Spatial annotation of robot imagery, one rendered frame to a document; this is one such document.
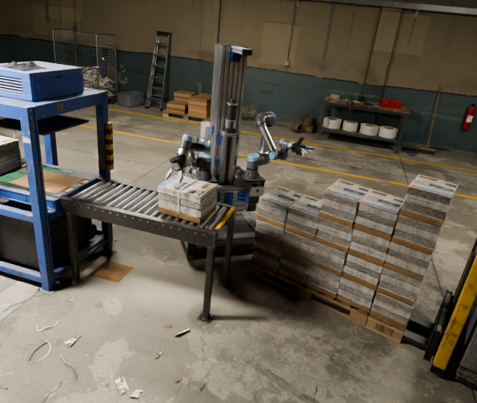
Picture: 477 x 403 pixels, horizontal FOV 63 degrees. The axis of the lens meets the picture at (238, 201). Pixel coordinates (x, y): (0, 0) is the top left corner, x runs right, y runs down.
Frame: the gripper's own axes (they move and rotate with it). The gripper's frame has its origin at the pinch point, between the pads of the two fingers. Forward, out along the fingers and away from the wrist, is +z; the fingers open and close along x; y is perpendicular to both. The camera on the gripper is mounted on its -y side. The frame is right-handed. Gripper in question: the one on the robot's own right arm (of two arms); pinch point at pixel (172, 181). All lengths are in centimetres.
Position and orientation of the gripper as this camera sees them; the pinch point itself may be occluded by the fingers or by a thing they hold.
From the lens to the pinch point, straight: 285.3
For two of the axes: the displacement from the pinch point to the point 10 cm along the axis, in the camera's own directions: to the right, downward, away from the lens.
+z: -2.8, 9.6, -0.9
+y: 2.8, 1.7, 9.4
